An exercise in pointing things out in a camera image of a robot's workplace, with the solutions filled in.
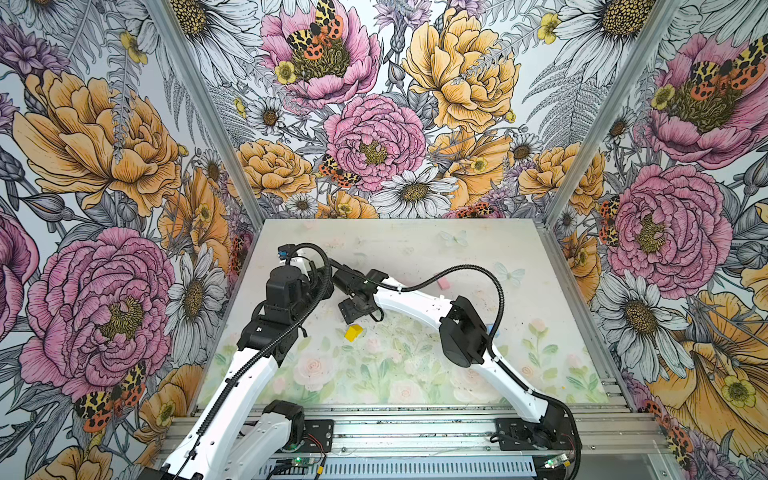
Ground vented metal grille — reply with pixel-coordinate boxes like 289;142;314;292
257;458;538;480

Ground left corner aluminium post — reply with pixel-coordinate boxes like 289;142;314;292
147;1;265;235

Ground corner aluminium post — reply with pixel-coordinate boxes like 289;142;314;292
147;1;265;235
543;1;682;230

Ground yellow wood block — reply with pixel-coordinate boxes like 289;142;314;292
344;324;364;342

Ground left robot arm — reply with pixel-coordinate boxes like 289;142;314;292
139;256;333;479

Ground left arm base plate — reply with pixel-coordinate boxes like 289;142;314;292
280;419;335;454

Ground right corner aluminium post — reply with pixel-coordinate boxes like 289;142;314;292
543;1;682;230

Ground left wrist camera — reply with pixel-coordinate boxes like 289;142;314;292
278;244;298;265

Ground aluminium rail frame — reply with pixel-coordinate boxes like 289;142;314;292
155;401;670;460

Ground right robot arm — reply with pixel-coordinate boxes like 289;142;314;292
333;262;582;453

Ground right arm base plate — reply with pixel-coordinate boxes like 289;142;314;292
492;418;581;451

